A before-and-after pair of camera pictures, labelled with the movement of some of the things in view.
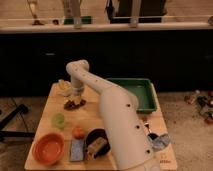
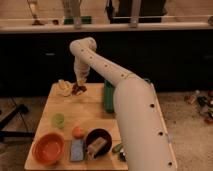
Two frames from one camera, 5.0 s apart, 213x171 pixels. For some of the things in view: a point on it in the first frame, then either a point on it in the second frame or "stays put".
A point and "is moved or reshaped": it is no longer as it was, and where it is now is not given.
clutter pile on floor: x=202 y=103 stays put
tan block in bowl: x=94 y=147 stays put
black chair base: x=5 y=133 stays put
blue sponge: x=77 y=150 stays put
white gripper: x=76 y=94 to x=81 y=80
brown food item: x=70 y=106 is moved or reshaped
